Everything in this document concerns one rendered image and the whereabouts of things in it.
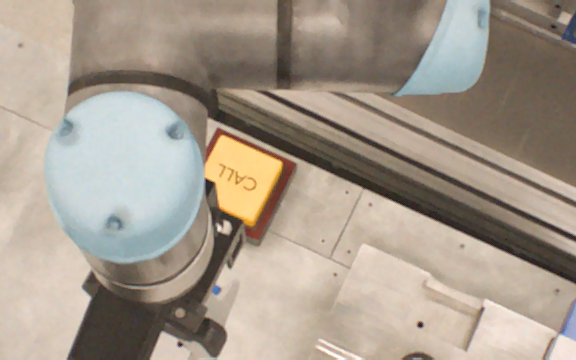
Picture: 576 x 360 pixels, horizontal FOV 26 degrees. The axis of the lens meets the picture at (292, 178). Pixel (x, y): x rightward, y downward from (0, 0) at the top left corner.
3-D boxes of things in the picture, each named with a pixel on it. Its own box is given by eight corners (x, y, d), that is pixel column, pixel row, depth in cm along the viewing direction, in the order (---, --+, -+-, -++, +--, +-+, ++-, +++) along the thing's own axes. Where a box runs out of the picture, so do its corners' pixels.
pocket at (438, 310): (422, 282, 104) (427, 272, 101) (482, 309, 104) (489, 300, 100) (400, 331, 103) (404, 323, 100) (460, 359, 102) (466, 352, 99)
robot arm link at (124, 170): (205, 71, 61) (196, 241, 59) (216, 145, 72) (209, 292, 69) (42, 67, 61) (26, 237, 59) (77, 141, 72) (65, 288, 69)
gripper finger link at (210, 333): (242, 347, 88) (209, 310, 80) (233, 367, 88) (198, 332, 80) (185, 322, 90) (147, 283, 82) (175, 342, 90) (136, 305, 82)
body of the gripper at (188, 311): (250, 245, 87) (245, 194, 76) (194, 357, 85) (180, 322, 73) (151, 199, 88) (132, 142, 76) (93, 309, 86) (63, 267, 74)
